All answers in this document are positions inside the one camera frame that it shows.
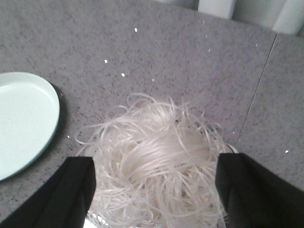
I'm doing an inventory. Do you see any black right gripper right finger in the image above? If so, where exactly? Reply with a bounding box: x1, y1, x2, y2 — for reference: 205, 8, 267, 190
215, 153, 304, 228

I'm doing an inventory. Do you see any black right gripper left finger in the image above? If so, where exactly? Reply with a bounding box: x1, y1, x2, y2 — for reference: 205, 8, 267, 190
0, 157, 96, 228

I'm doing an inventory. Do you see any white vermicelli bundle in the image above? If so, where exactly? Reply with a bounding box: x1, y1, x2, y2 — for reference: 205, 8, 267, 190
74, 93, 236, 228

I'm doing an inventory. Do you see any grey digital kitchen scale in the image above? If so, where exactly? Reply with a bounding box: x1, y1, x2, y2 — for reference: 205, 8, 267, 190
83, 211, 110, 228

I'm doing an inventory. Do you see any pale green plate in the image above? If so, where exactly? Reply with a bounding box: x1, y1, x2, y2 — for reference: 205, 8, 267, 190
0, 72, 60, 180

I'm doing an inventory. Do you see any white pleated curtain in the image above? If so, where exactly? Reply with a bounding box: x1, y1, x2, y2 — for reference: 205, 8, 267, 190
161, 0, 304, 37

